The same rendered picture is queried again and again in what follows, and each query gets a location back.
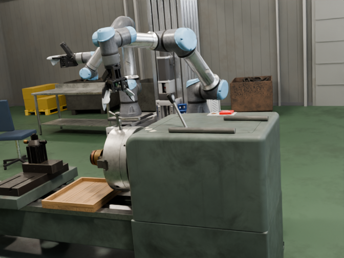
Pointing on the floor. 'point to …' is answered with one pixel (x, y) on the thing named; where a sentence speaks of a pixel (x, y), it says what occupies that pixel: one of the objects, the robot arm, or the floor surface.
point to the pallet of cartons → (42, 100)
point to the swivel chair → (13, 135)
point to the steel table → (70, 88)
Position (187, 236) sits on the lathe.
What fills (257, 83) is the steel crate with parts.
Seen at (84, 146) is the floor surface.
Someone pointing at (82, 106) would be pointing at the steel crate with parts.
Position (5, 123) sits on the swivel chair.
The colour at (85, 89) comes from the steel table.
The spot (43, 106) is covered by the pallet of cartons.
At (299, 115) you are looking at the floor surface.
